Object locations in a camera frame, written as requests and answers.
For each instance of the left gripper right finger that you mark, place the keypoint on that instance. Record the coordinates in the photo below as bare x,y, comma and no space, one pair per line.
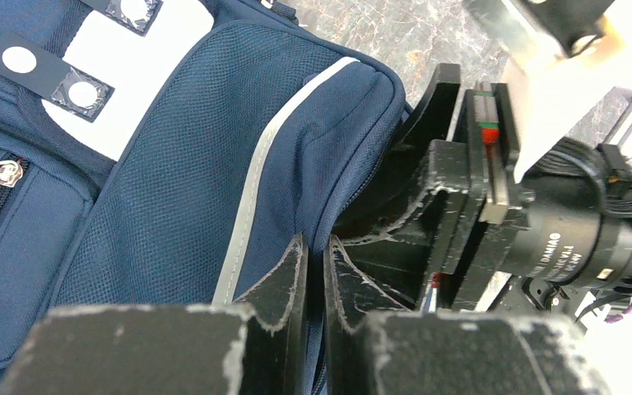
375,345

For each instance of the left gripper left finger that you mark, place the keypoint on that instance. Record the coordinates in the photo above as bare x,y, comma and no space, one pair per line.
253,346

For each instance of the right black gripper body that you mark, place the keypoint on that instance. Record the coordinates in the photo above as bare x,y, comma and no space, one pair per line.
485,208

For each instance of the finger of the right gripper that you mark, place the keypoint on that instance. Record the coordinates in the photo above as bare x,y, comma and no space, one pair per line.
403,228
429,120

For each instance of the navy blue student backpack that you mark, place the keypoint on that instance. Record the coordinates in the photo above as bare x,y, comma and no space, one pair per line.
171,159

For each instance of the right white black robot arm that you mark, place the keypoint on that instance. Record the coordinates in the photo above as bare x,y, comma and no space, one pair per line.
443,217

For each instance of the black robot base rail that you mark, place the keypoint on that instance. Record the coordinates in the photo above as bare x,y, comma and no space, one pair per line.
575,258

